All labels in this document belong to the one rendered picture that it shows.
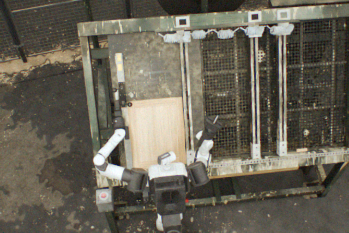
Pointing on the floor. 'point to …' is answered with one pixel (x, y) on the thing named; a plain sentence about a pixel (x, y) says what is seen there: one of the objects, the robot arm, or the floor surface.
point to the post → (111, 221)
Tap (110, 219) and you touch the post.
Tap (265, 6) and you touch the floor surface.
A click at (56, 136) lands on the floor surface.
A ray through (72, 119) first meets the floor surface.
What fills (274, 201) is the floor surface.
